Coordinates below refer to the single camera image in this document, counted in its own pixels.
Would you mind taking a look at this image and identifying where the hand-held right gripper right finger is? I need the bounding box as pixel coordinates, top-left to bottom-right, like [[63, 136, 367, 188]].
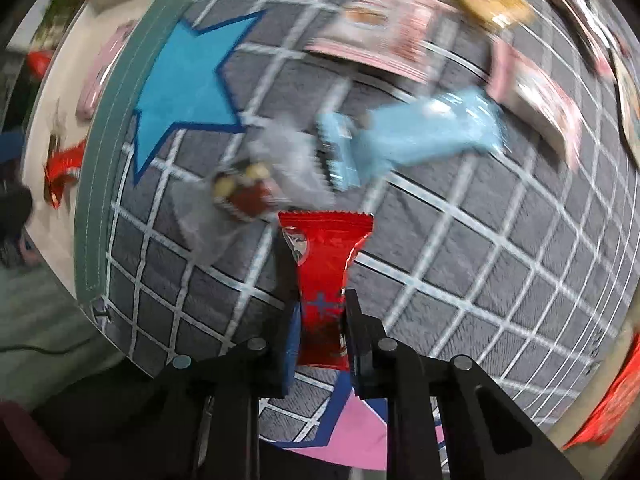
[[345, 289, 581, 480]]

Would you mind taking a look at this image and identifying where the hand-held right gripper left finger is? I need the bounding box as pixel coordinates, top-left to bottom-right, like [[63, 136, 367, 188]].
[[159, 234, 304, 480]]

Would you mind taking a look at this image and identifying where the grey checked star mat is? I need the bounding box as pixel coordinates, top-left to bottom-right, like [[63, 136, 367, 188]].
[[73, 0, 632, 471]]

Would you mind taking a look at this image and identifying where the clear dark chocolate snack packet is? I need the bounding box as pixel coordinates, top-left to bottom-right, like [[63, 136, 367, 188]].
[[175, 125, 336, 261]]

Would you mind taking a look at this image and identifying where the small light blue snack packet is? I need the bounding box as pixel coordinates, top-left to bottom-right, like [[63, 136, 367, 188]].
[[316, 112, 362, 192]]

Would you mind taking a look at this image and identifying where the red snack bag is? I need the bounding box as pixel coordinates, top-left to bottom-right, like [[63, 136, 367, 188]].
[[563, 331, 640, 450]]

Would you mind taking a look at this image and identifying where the red foil snack packet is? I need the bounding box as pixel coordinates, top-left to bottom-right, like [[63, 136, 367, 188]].
[[44, 139, 89, 207]]

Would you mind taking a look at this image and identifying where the pink snack packet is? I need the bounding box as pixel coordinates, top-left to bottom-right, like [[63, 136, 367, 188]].
[[488, 40, 584, 169]]

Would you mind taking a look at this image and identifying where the pink snack box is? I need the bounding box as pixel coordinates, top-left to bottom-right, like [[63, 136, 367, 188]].
[[306, 0, 451, 84]]

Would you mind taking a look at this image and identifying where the dark printed snack packet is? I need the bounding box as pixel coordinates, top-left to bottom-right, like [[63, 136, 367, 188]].
[[609, 45, 640, 171]]

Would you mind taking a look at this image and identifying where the yellow snack packet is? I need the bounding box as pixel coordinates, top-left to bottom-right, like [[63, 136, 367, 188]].
[[448, 0, 534, 34]]

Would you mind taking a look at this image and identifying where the black cable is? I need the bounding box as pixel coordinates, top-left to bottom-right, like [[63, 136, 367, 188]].
[[0, 330, 101, 355]]

